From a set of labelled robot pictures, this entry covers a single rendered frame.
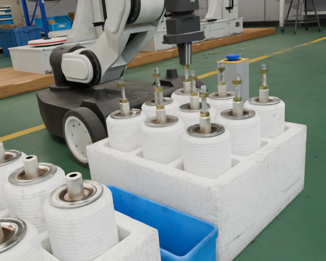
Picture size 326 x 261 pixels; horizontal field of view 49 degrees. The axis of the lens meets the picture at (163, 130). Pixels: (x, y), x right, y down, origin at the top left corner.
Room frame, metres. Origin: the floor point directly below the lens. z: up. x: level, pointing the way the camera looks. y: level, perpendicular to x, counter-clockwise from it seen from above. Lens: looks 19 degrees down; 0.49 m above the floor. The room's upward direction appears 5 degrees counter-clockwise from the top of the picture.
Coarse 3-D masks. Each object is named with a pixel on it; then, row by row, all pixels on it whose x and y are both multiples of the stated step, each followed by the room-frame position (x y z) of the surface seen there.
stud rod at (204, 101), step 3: (201, 87) 0.65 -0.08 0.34; (204, 87) 0.65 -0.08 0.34; (201, 90) 0.65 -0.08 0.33; (204, 90) 0.65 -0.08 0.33; (204, 99) 0.65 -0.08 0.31; (204, 102) 0.65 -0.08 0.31; (204, 105) 0.65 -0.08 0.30; (204, 108) 0.65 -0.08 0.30; (204, 111) 0.65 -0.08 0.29; (207, 111) 0.65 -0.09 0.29
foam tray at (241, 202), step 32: (288, 128) 0.83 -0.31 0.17; (96, 160) 0.79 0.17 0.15; (128, 160) 0.71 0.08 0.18; (256, 160) 0.65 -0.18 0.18; (288, 160) 0.75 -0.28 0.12; (160, 192) 0.65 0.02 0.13; (192, 192) 0.59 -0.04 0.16; (224, 192) 0.56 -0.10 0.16; (256, 192) 0.64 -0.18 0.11; (288, 192) 0.76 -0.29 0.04; (224, 224) 0.56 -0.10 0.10; (256, 224) 0.64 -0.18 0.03; (224, 256) 0.56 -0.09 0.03
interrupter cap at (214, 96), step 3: (213, 93) 0.93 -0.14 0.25; (216, 93) 0.93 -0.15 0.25; (228, 93) 0.92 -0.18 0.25; (231, 93) 0.91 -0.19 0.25; (234, 93) 0.91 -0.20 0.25; (210, 96) 0.90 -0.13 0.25; (213, 96) 0.90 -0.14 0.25; (216, 96) 0.91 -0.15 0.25; (228, 96) 0.89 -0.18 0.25; (231, 96) 0.89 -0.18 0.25; (234, 96) 0.88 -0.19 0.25; (216, 99) 0.88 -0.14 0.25; (219, 99) 0.87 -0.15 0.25; (222, 99) 0.87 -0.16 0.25; (225, 99) 0.87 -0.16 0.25
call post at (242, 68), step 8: (224, 64) 1.06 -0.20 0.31; (232, 64) 1.04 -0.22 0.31; (240, 64) 1.05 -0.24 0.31; (248, 64) 1.08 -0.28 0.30; (224, 72) 1.06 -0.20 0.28; (232, 72) 1.04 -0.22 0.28; (240, 72) 1.05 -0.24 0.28; (248, 72) 1.08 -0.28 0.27; (224, 80) 1.06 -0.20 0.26; (248, 80) 1.08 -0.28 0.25; (232, 88) 1.04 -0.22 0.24; (240, 88) 1.05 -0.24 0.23; (248, 88) 1.08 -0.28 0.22; (240, 96) 1.04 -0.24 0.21; (248, 96) 1.08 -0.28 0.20
